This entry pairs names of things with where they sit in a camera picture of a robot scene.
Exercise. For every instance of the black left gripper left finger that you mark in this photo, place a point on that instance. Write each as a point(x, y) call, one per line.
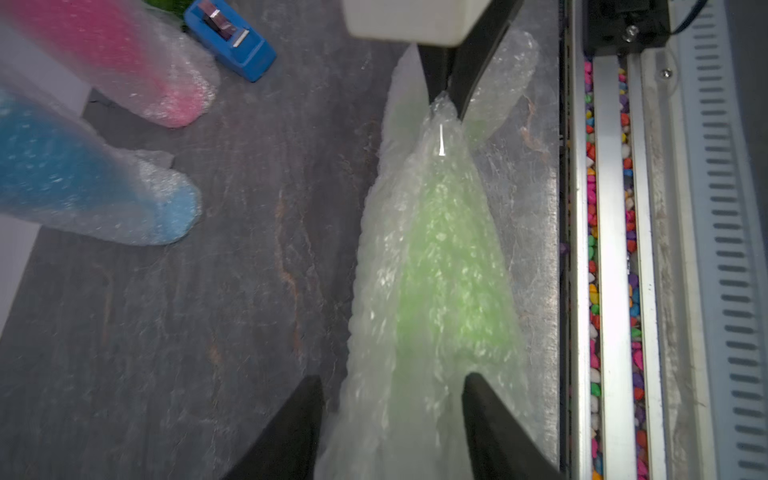
point(287, 447)

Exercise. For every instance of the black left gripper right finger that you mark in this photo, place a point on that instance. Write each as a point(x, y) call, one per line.
point(498, 446)

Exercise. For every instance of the blue plastic wine glass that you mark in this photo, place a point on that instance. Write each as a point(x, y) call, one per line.
point(72, 174)

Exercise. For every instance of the blue tape dispenser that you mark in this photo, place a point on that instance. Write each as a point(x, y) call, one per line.
point(231, 39)

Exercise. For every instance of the green artificial grass mat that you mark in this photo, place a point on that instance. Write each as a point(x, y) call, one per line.
point(175, 7)

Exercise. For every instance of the green plastic wine glass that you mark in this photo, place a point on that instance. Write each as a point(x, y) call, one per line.
point(456, 313)

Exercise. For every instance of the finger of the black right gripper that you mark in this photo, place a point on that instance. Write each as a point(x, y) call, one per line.
point(475, 53)
point(437, 65)

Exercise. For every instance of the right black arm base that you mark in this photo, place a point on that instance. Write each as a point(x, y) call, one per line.
point(622, 27)

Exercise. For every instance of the clear adhesive tape strip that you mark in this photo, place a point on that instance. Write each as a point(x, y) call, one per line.
point(442, 149)

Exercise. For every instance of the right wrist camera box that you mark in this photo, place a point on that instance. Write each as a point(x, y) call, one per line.
point(444, 23)

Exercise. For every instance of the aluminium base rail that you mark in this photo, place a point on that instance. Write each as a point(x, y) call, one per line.
point(617, 425)

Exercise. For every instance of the white slotted cable duct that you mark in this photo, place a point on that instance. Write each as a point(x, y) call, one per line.
point(731, 256)

